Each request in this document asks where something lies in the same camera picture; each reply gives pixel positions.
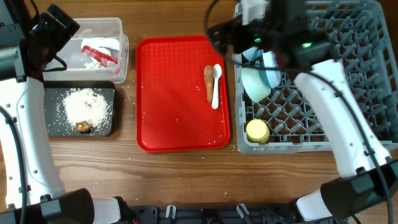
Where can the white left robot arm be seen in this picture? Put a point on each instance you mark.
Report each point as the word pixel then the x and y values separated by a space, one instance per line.
pixel 35 192

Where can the light green bowl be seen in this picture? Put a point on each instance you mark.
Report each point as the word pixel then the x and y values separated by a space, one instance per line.
pixel 255 84

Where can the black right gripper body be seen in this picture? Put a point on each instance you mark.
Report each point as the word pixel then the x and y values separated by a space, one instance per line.
pixel 244 37

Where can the grey dishwasher rack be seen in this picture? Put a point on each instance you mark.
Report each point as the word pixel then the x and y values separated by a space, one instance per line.
pixel 359 33

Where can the red serving tray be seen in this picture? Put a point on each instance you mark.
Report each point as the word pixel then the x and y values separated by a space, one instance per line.
pixel 172 110

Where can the white plastic spoon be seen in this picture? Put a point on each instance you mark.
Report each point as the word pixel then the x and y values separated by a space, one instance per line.
pixel 217 73

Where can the clear plastic bin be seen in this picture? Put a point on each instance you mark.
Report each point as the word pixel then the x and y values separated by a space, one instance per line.
pixel 110 27

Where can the brown food scrap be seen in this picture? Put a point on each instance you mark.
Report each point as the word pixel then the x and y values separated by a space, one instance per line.
pixel 82 127

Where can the large light blue plate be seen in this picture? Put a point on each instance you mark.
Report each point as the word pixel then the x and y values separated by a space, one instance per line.
pixel 270 78

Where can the black tray bin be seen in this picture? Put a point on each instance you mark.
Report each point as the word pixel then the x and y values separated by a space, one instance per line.
pixel 54 89

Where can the yellow plastic cup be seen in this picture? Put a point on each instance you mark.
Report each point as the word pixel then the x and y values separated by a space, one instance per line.
pixel 257 131

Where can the small light blue bowl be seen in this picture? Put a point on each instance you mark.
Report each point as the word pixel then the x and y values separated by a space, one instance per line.
pixel 252 54

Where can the white rice pile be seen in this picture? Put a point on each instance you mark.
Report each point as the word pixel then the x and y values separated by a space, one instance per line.
pixel 85 104

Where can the red and white wrapper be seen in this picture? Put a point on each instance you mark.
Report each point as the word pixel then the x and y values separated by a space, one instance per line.
pixel 99 51

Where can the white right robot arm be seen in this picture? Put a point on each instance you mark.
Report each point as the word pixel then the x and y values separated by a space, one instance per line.
pixel 368 173

